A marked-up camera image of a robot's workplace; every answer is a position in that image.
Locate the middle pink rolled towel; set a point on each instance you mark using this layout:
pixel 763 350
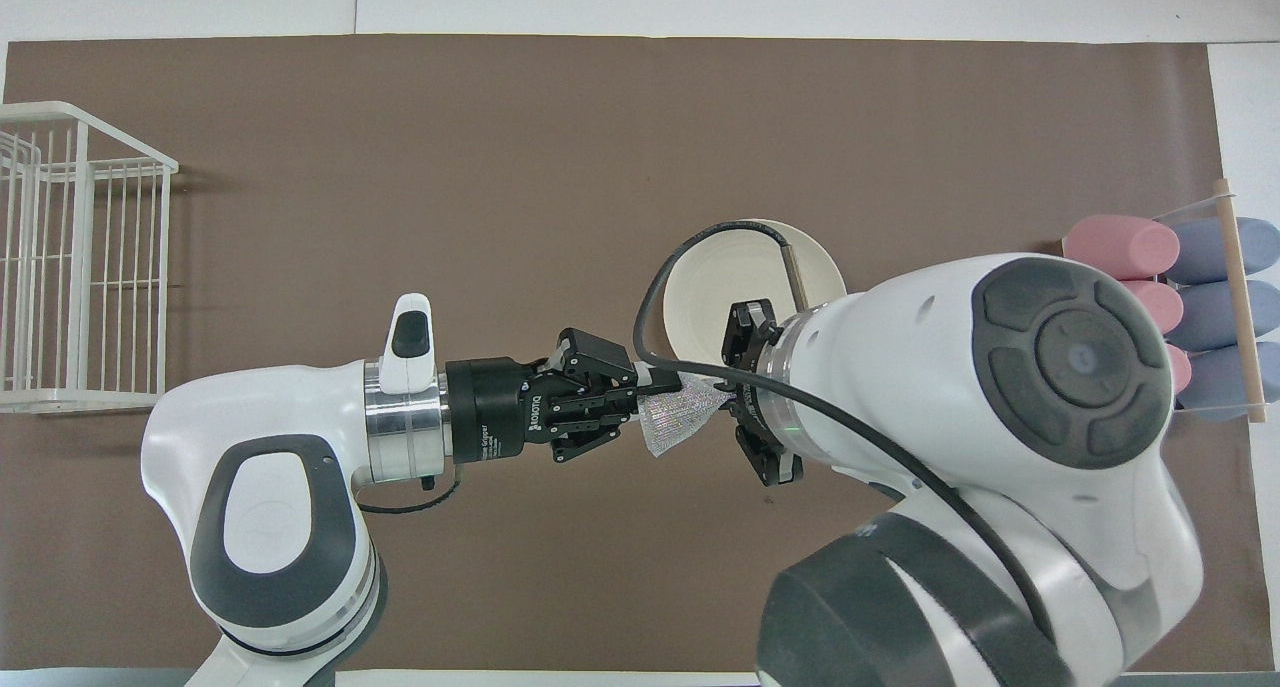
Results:
pixel 1165 302

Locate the round white plate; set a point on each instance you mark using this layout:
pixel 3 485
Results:
pixel 720 277

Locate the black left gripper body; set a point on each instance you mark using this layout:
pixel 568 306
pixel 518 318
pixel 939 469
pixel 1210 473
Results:
pixel 485 407

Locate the silver mesh sponge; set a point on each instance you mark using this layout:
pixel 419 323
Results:
pixel 675 417

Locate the bottom pink rolled towel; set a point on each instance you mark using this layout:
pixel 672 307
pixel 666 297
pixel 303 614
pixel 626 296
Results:
pixel 1182 367

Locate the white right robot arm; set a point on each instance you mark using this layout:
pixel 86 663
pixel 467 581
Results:
pixel 900 367

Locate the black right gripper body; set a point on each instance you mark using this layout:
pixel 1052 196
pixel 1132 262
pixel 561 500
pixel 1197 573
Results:
pixel 760 417

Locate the pink rolled towel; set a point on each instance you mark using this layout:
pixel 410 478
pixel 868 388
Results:
pixel 1165 302
pixel 1182 367
pixel 1120 242

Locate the blue rolled towels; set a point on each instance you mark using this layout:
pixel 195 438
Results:
pixel 1215 382

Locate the cup rack with wooden rod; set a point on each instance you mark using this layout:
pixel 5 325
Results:
pixel 1240 297

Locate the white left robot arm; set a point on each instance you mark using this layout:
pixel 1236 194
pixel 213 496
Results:
pixel 270 407

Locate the top pink rolled towel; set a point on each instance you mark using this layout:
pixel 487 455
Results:
pixel 1120 242

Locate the brown table mat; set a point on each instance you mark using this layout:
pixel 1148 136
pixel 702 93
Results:
pixel 400 167

